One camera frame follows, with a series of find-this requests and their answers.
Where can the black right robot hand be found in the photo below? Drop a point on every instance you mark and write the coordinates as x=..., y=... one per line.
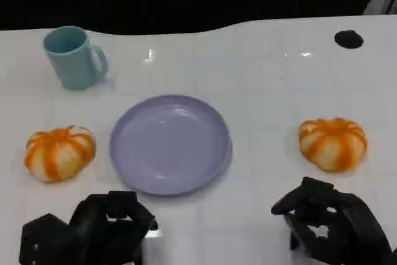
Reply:
x=350, y=234

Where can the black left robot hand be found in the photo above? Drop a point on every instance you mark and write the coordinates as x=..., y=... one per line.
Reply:
x=99, y=237

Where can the orange and white bread roll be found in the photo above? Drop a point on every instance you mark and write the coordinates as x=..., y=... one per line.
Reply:
x=59, y=156
x=333, y=147

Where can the lilac plate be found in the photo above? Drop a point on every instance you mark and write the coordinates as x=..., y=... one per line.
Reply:
x=170, y=147

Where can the pale green mug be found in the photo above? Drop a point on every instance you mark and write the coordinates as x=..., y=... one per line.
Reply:
x=74, y=66

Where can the black round table grommet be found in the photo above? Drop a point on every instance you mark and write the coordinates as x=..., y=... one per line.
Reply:
x=348, y=39

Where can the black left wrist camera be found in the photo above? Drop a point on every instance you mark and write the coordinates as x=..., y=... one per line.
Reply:
x=40, y=240

